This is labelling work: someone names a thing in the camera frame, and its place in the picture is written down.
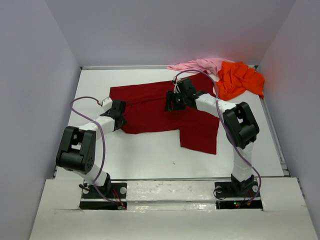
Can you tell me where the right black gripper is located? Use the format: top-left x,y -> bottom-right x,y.
163,90 -> 187,112

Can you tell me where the dark red t shirt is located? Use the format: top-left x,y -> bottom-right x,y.
109,81 -> 220,155

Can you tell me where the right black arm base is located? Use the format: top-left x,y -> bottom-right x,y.
213,175 -> 263,210

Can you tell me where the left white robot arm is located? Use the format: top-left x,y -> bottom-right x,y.
56,97 -> 127,198

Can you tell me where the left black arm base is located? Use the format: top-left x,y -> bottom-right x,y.
78,177 -> 128,211

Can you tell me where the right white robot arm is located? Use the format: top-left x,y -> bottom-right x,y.
164,78 -> 261,200

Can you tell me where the pink t shirt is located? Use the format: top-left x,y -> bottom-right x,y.
166,57 -> 233,76

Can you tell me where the orange t shirt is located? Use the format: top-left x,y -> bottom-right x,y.
216,61 -> 265,101

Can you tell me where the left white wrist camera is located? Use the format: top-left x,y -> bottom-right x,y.
100,97 -> 113,112

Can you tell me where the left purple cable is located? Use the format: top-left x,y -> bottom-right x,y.
70,96 -> 126,208

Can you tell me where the purple cable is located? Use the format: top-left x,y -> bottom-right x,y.
172,69 -> 262,208
70,96 -> 126,208

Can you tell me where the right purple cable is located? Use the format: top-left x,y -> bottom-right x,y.
172,69 -> 262,208

